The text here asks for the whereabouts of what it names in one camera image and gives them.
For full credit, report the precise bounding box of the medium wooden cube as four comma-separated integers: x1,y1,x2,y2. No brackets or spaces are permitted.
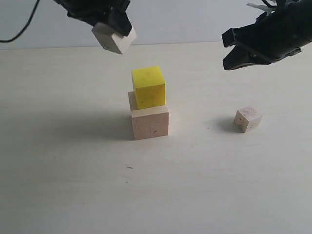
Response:
92,23,137,54

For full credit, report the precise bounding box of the small wooden cube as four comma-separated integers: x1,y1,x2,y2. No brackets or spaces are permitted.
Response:
234,106,262,133

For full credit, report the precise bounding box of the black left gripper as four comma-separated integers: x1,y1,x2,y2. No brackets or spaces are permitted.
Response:
56,0,132,36

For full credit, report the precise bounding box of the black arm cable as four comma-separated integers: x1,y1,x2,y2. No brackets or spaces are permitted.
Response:
246,0,288,15
0,0,41,43

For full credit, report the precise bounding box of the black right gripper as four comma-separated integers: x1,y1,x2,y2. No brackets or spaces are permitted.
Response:
221,4,312,71

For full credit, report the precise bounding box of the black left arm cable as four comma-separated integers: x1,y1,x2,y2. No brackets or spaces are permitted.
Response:
0,0,41,43

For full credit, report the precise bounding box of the large wooden cube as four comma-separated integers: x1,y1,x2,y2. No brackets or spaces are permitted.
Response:
128,91,169,140

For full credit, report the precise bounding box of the yellow cube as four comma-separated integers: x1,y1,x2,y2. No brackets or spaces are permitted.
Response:
132,66,166,109

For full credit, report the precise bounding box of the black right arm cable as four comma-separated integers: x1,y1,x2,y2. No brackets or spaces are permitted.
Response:
246,0,288,15

